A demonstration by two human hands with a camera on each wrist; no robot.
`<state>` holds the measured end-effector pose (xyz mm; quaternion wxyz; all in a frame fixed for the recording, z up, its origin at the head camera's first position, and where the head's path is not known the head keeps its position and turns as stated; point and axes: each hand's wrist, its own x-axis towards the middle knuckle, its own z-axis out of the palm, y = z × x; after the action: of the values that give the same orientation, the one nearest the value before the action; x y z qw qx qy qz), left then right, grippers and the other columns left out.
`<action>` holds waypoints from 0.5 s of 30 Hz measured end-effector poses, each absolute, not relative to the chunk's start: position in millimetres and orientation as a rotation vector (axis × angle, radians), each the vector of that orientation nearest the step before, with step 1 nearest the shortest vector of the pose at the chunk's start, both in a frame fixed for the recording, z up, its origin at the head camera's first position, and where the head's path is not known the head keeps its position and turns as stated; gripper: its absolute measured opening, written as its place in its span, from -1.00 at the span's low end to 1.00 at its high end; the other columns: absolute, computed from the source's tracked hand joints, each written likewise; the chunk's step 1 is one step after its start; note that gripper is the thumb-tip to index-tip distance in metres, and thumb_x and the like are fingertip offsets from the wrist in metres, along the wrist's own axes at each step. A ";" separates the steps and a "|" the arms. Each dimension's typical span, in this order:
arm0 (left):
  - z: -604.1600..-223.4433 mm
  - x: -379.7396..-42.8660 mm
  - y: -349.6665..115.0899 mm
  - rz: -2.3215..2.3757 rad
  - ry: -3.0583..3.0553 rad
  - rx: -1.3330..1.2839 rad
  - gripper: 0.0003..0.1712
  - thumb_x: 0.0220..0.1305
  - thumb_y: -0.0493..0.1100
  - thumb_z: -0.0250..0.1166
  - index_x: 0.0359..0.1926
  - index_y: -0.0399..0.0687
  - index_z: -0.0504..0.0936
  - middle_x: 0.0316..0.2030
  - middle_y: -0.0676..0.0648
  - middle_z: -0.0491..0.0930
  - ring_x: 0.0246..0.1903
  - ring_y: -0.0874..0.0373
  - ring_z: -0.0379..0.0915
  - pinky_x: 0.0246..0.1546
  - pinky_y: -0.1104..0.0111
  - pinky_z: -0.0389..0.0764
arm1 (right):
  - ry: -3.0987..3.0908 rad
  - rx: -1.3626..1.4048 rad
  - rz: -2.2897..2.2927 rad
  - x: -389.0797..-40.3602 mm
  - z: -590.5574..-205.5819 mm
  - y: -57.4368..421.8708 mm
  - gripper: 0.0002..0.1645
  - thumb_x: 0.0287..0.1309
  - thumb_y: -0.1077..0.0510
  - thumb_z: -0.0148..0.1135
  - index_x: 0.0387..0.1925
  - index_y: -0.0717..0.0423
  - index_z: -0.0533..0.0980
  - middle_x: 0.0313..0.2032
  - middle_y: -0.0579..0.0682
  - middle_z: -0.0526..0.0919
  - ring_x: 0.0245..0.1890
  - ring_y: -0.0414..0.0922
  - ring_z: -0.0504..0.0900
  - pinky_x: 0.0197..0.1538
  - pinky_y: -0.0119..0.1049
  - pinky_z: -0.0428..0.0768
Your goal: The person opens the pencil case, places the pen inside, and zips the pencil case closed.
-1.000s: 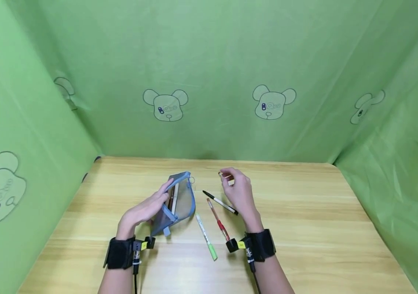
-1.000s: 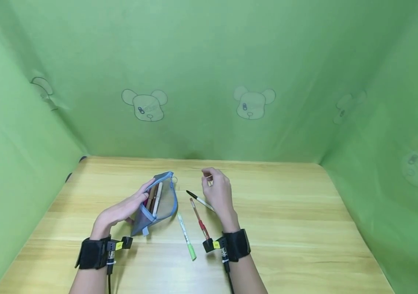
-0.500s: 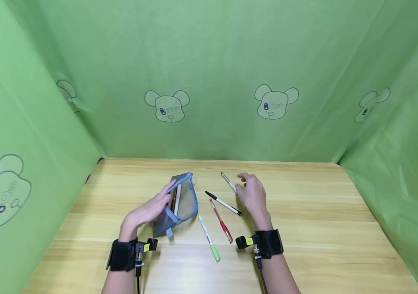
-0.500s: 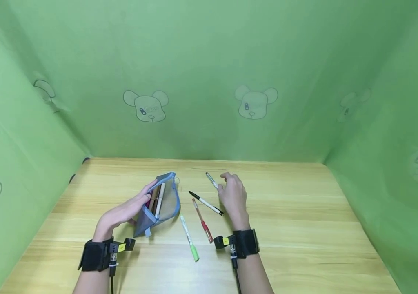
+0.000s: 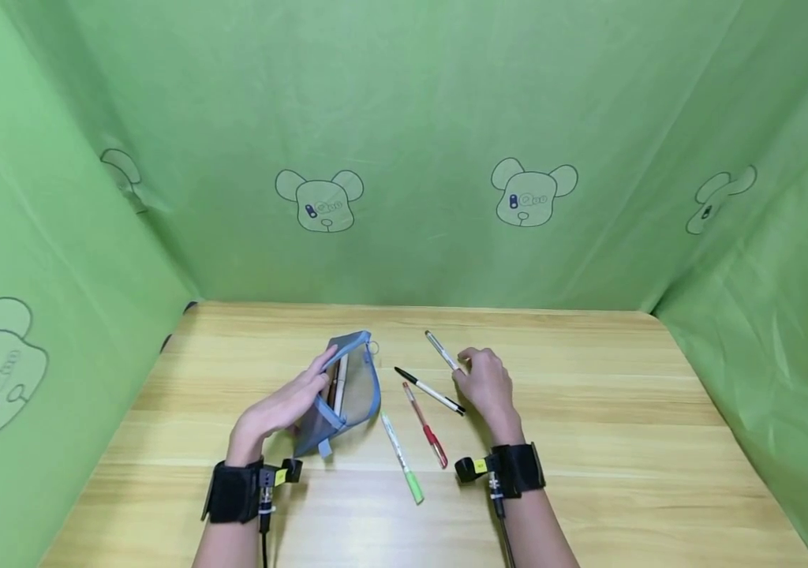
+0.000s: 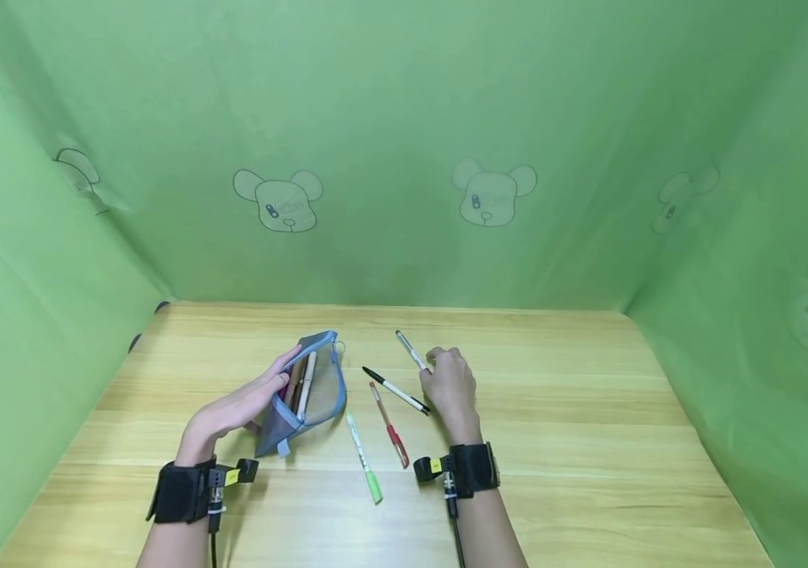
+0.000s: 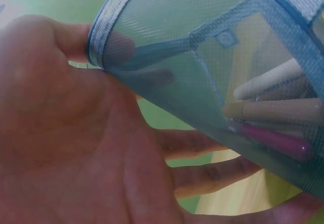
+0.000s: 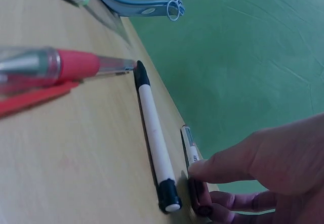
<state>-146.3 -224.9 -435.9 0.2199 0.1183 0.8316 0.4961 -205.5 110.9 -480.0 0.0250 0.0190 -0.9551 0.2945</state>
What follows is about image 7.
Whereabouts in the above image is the person's left hand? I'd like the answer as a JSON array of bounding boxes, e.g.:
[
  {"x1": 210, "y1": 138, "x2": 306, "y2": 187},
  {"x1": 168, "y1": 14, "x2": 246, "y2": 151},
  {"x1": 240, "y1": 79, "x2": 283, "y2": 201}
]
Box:
[{"x1": 0, "y1": 14, "x2": 324, "y2": 224}]

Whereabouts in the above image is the white pen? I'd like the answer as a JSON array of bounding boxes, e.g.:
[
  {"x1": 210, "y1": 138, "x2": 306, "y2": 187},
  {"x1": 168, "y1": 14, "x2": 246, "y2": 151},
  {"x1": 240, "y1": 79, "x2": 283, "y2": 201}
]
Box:
[{"x1": 233, "y1": 58, "x2": 305, "y2": 101}]

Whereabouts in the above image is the blue mesh pencil pouch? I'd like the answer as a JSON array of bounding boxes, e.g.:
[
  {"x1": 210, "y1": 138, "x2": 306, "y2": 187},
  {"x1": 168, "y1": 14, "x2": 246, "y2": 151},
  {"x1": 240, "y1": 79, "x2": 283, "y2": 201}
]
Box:
[{"x1": 87, "y1": 0, "x2": 324, "y2": 200}]

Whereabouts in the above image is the grey pen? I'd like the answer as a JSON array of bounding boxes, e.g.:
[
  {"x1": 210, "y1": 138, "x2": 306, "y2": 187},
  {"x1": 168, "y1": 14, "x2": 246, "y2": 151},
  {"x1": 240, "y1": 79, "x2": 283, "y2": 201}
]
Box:
[{"x1": 254, "y1": 75, "x2": 317, "y2": 101}]

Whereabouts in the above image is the tan pen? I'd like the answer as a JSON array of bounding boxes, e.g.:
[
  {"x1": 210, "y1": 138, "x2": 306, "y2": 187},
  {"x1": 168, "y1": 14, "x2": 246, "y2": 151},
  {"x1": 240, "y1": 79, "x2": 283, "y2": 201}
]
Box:
[{"x1": 222, "y1": 97, "x2": 323, "y2": 121}]

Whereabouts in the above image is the purple pen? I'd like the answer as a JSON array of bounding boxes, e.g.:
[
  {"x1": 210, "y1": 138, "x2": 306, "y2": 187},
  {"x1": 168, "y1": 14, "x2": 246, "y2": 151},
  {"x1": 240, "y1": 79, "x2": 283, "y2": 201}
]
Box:
[{"x1": 237, "y1": 124, "x2": 314, "y2": 162}]

